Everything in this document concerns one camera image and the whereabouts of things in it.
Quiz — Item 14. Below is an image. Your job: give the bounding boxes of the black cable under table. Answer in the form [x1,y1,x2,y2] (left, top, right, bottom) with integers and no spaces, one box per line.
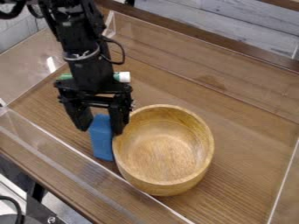
[0,195,26,224]

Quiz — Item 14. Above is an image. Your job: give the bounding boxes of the clear acrylic corner bracket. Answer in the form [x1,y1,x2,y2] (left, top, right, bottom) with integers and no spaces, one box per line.
[103,11,118,39]

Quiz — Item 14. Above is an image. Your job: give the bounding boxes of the clear acrylic tray wall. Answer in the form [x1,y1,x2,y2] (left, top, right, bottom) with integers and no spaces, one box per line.
[0,107,195,224]

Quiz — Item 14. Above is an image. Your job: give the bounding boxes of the blue rectangular block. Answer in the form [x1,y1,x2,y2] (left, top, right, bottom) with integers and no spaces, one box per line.
[88,114,115,162]

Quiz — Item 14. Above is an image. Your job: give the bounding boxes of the green Expo marker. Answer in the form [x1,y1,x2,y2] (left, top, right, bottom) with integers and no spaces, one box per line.
[59,72,131,83]

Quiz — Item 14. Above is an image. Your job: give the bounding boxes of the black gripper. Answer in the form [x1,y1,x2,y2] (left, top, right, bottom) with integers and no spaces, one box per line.
[54,52,132,135]

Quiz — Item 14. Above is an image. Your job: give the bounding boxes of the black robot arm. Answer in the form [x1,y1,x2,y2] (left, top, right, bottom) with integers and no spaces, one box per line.
[39,0,134,135]

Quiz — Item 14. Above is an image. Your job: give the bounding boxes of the brown wooden bowl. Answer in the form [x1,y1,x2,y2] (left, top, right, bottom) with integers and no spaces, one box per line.
[114,104,215,197]

